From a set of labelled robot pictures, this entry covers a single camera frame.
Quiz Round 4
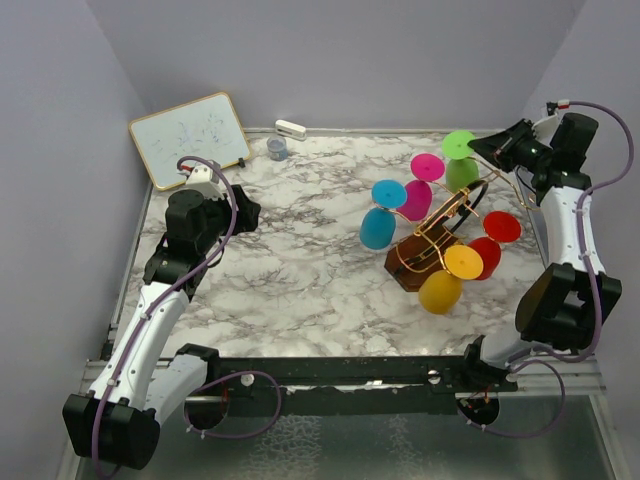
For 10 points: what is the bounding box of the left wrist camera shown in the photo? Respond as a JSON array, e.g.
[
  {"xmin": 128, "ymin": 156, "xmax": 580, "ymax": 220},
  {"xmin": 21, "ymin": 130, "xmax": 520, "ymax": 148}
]
[{"xmin": 185, "ymin": 164, "xmax": 219, "ymax": 191}]

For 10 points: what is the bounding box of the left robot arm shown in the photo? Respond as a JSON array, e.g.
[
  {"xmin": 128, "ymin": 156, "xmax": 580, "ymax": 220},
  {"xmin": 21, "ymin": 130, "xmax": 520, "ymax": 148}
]
[{"xmin": 62, "ymin": 185, "xmax": 261, "ymax": 470}]

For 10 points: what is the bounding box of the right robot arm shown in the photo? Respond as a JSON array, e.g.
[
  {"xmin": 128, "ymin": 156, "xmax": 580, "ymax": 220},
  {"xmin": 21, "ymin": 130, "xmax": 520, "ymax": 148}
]
[{"xmin": 459, "ymin": 102, "xmax": 622, "ymax": 391}]

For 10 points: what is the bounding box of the magenta wine glass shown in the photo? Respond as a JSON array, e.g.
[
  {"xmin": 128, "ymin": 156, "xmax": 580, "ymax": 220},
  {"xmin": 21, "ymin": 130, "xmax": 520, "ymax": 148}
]
[{"xmin": 398, "ymin": 153, "xmax": 445, "ymax": 222}]

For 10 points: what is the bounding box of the blue wine glass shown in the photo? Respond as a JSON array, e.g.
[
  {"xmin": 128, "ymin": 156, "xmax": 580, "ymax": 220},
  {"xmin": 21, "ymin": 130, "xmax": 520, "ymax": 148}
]
[{"xmin": 359, "ymin": 179, "xmax": 408, "ymax": 250}]

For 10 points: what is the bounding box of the red wine glass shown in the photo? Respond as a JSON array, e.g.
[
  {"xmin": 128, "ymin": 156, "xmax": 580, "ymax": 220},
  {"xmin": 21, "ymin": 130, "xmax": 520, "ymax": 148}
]
[{"xmin": 468, "ymin": 211, "xmax": 522, "ymax": 281}]

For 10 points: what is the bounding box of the green wine glass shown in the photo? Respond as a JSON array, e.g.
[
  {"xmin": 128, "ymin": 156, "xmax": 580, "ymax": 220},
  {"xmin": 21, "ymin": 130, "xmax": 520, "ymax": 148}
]
[{"xmin": 441, "ymin": 130, "xmax": 479, "ymax": 192}]

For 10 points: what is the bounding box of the gold wire wine glass rack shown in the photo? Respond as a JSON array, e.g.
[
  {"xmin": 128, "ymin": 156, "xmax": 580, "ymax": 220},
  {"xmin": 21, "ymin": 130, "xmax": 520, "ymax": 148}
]
[{"xmin": 383, "ymin": 154, "xmax": 545, "ymax": 294}]

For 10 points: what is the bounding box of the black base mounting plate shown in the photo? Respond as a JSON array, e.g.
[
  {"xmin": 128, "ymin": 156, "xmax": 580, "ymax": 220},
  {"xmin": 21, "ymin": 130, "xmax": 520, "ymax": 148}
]
[{"xmin": 181, "ymin": 344, "xmax": 517, "ymax": 417}]

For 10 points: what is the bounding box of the yellow wine glass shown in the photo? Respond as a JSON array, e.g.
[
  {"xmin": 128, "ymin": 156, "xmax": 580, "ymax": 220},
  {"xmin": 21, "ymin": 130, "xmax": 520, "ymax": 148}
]
[{"xmin": 418, "ymin": 244, "xmax": 484, "ymax": 315}]

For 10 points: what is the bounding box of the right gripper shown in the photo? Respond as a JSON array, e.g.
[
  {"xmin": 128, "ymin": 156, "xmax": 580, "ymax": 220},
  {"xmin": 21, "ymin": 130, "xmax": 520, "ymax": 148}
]
[{"xmin": 467, "ymin": 119, "xmax": 553, "ymax": 174}]

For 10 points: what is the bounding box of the small whiteboard with wooden frame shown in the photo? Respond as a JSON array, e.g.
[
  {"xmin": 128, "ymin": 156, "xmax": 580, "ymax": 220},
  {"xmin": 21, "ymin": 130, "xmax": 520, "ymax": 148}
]
[{"xmin": 129, "ymin": 92, "xmax": 252, "ymax": 191}]

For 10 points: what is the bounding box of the white whiteboard eraser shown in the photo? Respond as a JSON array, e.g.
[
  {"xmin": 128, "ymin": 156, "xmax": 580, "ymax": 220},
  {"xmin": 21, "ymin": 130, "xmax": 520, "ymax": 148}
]
[{"xmin": 274, "ymin": 119, "xmax": 307, "ymax": 141}]

